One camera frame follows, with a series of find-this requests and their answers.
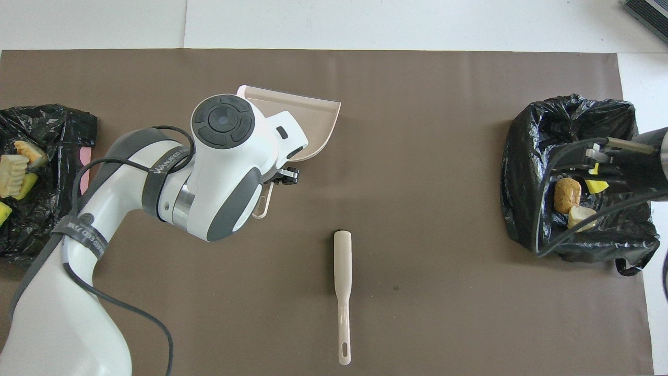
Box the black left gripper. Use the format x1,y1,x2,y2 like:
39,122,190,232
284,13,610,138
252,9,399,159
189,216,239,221
263,167,301,187

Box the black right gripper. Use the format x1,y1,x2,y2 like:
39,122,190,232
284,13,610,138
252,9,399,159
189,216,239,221
583,131,661,202

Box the brown toy bread roll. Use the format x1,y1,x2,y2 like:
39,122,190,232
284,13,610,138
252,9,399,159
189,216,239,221
554,178,582,214

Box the small toy croissant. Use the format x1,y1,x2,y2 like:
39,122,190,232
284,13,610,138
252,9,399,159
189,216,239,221
567,205,598,232

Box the pale pink plastic dustpan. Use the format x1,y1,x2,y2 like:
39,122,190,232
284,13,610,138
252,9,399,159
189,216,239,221
236,85,341,219

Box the beige hand brush black bristles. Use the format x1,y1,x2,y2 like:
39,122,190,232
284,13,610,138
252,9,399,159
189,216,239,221
334,230,353,366

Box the orange toy croissant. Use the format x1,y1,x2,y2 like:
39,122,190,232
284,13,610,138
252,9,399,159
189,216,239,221
0,154,29,199
14,140,49,169

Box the black trash bag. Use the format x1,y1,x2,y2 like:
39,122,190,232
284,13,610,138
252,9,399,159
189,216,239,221
501,94,661,276
0,103,98,264

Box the brown paper table mat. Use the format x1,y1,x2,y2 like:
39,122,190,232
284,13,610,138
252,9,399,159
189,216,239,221
0,50,654,376

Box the dark grey ribbed device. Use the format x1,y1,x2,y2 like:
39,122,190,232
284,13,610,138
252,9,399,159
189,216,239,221
624,0,668,43

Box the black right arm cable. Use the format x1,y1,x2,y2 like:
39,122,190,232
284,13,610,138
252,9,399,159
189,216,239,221
532,137,668,293

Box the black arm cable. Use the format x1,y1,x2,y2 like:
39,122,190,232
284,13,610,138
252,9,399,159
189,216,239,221
63,125,196,376
532,137,668,293

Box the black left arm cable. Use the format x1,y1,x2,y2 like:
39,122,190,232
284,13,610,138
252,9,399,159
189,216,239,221
63,125,196,376

